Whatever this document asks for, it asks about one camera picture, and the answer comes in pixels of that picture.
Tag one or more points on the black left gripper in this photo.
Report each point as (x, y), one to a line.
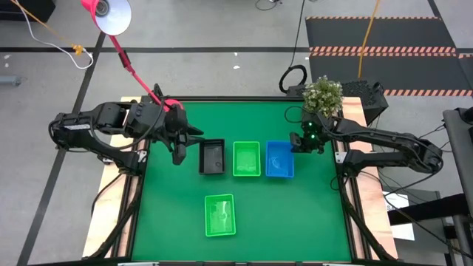
(175, 122)

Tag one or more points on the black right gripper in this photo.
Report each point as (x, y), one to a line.
(313, 134)

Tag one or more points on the blue plastic slotted basket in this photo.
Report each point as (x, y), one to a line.
(279, 160)

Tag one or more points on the black plastic slotted basket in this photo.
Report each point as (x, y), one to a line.
(212, 159)

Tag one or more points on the green plastic slotted basket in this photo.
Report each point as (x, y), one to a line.
(246, 159)
(220, 216)

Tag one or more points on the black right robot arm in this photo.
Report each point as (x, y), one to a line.
(388, 142)

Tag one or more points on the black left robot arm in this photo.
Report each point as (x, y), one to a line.
(111, 118)

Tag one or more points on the artificial white-flowered plant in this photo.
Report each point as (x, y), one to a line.
(323, 96)

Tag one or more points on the black perforated box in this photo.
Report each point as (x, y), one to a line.
(364, 96)

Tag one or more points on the red desk lamp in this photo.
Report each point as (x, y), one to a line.
(125, 63)

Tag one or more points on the light wooden table board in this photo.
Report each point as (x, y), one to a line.
(107, 207)

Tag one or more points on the black hazard-striped floor mat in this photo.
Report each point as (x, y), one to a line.
(388, 72)
(380, 33)

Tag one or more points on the white paper sheet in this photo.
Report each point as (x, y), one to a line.
(399, 201)

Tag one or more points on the black metal bar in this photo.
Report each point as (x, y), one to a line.
(428, 208)

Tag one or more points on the grey floor object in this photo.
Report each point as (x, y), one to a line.
(9, 80)

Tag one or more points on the black cabinet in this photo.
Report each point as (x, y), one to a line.
(26, 9)

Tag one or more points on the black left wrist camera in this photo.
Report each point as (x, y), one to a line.
(179, 153)

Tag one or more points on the small white metal bracket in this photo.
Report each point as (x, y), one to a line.
(340, 157)
(142, 156)

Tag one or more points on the long white metal bracket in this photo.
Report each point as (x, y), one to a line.
(343, 264)
(138, 264)

